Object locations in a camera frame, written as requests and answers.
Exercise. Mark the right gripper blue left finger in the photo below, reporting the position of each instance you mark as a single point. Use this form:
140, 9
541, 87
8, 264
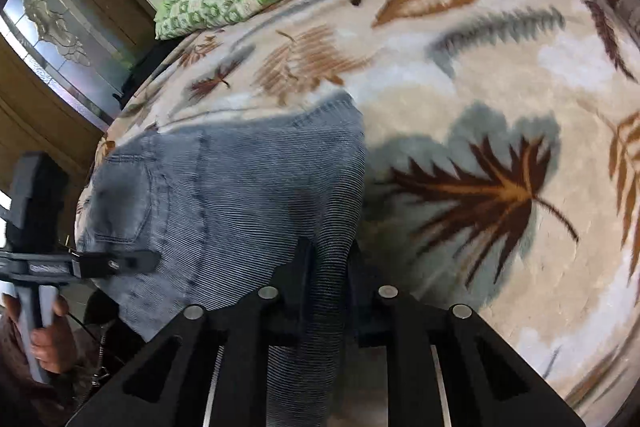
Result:
281, 309

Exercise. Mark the etched glass wooden door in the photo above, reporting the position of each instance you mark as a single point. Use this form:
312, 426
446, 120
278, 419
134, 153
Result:
64, 68

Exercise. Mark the leaf pattern fleece blanket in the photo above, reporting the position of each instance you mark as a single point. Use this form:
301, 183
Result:
502, 157

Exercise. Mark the blue denim jeans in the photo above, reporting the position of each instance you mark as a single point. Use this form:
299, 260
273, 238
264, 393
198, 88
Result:
224, 205

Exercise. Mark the person left hand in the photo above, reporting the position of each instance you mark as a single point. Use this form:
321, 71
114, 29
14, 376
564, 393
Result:
53, 347

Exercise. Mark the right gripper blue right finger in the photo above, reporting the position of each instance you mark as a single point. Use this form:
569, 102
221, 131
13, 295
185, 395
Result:
378, 312

